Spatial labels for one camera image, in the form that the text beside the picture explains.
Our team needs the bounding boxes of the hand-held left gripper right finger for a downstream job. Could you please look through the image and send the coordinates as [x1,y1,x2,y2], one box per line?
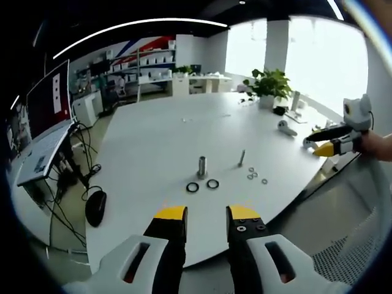
[225,204,350,294]

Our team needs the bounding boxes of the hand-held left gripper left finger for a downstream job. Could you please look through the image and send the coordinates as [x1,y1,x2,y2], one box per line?
[63,205,189,294]

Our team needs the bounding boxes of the thick threaded stud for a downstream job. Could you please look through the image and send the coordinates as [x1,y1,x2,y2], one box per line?
[196,156,209,179]

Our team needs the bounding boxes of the person's right hand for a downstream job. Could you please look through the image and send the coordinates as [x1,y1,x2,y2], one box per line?
[357,130,392,162]

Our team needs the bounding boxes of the white upright stand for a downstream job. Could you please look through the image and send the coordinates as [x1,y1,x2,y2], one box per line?
[286,90,308,124]

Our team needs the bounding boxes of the black oval object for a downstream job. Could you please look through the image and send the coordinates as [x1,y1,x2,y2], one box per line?
[85,189,108,228]

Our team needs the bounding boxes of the potted green plant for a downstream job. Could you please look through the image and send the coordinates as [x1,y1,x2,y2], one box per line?
[243,68,293,110]

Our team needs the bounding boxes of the white mesh chair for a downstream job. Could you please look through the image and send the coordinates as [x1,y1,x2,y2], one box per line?
[309,153,392,285]

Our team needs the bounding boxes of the white counter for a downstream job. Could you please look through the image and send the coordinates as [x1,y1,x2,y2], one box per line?
[173,73,233,96]

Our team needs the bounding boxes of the white cabinet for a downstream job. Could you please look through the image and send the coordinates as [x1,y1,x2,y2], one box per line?
[72,91,104,128]

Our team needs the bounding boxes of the dark computer monitor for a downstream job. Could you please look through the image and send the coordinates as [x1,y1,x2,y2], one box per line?
[25,59,74,140]

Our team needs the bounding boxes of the storage shelf with white bins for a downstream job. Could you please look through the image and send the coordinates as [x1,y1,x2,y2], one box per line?
[105,39,178,94]

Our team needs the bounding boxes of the curved ceiling light strip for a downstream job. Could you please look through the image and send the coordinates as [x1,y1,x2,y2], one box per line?
[52,17,229,61]

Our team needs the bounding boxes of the black cables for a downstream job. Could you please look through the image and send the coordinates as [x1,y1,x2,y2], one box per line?
[42,121,107,247]

